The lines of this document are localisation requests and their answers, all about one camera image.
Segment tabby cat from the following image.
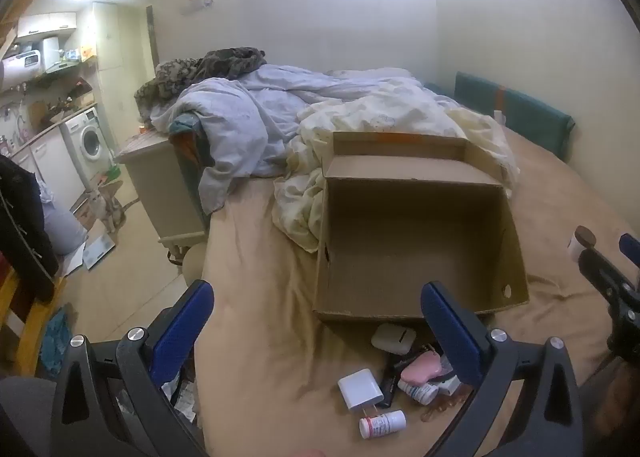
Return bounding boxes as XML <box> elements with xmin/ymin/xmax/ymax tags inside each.
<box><xmin>86</xmin><ymin>181</ymin><xmax>126</xmax><ymax>233</ymax></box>

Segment white kitchen counter cabinets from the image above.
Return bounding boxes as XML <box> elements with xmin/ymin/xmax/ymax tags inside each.
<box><xmin>10</xmin><ymin>124</ymin><xmax>83</xmax><ymax>210</ymax></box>

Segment teal headboard cushion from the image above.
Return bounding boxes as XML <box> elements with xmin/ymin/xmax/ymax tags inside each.
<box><xmin>425</xmin><ymin>71</ymin><xmax>575</xmax><ymax>162</ymax></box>

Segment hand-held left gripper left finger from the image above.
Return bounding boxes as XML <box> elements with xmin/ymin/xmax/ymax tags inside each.
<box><xmin>50</xmin><ymin>279</ymin><xmax>216</xmax><ymax>457</ymax></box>

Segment white box appliance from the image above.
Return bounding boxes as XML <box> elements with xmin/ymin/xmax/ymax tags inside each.
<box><xmin>42</xmin><ymin>37</ymin><xmax>63</xmax><ymax>70</ymax></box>

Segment tall cream cabinet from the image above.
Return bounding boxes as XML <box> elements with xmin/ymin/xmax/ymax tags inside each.
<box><xmin>80</xmin><ymin>2</ymin><xmax>161</xmax><ymax>158</ymax></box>

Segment cream nightstand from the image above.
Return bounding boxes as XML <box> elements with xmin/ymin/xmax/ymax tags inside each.
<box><xmin>114</xmin><ymin>129</ymin><xmax>211</xmax><ymax>255</ymax></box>

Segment white earbuds case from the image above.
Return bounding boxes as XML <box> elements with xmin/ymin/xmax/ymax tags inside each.
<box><xmin>371</xmin><ymin>323</ymin><xmax>417</xmax><ymax>354</ymax></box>

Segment white water heater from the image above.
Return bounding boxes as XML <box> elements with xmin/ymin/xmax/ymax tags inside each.
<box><xmin>0</xmin><ymin>49</ymin><xmax>43</xmax><ymax>90</ymax></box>

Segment lavender duvet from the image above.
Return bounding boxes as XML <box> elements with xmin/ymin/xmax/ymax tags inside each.
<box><xmin>150</xmin><ymin>64</ymin><xmax>451</xmax><ymax>214</ymax></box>

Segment white charger adapter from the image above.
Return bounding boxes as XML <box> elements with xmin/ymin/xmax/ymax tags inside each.
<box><xmin>337</xmin><ymin>369</ymin><xmax>385</xmax><ymax>413</ymax></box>

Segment camouflage patterned blanket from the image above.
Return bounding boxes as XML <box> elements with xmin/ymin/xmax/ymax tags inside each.
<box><xmin>134</xmin><ymin>47</ymin><xmax>267</xmax><ymax>120</ymax></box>

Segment grey bag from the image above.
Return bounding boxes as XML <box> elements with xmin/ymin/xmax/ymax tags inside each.
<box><xmin>40</xmin><ymin>199</ymin><xmax>88</xmax><ymax>255</ymax></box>

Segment white red-label pill bottle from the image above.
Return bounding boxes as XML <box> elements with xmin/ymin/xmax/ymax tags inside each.
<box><xmin>359</xmin><ymin>409</ymin><xmax>407</xmax><ymax>440</ymax></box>

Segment cream wall cabinets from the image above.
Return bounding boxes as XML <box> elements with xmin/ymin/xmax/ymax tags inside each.
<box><xmin>17</xmin><ymin>12</ymin><xmax>78</xmax><ymax>40</ymax></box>

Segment clear amber plastic piece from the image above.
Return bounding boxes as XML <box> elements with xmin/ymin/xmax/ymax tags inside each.
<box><xmin>422</xmin><ymin>393</ymin><xmax>475</xmax><ymax>423</ymax></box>

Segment brown cardboard box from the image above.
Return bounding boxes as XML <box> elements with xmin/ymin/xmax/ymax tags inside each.
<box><xmin>312</xmin><ymin>131</ymin><xmax>531</xmax><ymax>333</ymax></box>

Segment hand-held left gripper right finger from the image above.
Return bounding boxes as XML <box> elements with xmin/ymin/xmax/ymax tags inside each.
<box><xmin>420</xmin><ymin>281</ymin><xmax>586</xmax><ymax>457</ymax></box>

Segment wooden chair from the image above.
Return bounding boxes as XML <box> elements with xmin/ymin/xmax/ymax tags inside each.
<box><xmin>0</xmin><ymin>257</ymin><xmax>68</xmax><ymax>378</ymax></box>

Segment white jar with brown lid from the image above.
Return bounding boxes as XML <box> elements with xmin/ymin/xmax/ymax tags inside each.
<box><xmin>567</xmin><ymin>226</ymin><xmax>597</xmax><ymax>263</ymax></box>

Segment teal orange cloth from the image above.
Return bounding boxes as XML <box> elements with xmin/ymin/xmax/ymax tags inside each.
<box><xmin>169</xmin><ymin>116</ymin><xmax>212</xmax><ymax>168</ymax></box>

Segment black lighter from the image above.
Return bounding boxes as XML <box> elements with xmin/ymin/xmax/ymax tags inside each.
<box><xmin>377</xmin><ymin>362</ymin><xmax>401</xmax><ymax>409</ymax></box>

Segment small white bottle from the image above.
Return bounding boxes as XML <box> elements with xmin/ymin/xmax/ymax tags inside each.
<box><xmin>398</xmin><ymin>379</ymin><xmax>440</xmax><ymax>406</ymax></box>

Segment cream printed duvet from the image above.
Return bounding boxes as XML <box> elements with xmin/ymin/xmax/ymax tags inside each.
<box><xmin>272</xmin><ymin>77</ymin><xmax>521</xmax><ymax>253</ymax></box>

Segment black jacket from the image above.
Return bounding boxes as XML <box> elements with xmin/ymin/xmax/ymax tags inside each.
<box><xmin>0</xmin><ymin>154</ymin><xmax>61</xmax><ymax>303</ymax></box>

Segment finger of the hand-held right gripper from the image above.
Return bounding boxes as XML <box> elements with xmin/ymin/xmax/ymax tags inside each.
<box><xmin>577</xmin><ymin>247</ymin><xmax>640</xmax><ymax>310</ymax></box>
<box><xmin>619</xmin><ymin>233</ymin><xmax>640</xmax><ymax>269</ymax></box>

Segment white washing machine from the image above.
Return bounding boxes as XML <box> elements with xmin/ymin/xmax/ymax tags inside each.
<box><xmin>65</xmin><ymin>107</ymin><xmax>113</xmax><ymax>178</ymax></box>

